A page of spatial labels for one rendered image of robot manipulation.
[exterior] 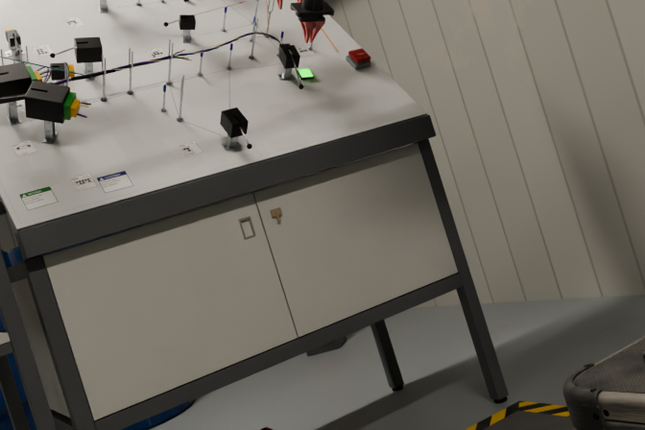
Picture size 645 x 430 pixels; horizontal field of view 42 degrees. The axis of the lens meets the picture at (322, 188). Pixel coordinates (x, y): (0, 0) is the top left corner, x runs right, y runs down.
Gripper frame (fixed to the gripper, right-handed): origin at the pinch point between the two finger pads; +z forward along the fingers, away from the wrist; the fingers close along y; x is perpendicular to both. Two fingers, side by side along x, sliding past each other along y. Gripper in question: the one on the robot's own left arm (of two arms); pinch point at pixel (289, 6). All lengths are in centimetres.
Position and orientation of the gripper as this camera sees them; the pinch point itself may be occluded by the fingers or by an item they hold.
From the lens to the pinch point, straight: 241.9
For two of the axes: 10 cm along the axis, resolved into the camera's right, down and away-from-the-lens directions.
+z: -0.1, 9.4, 3.4
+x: 4.0, 3.2, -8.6
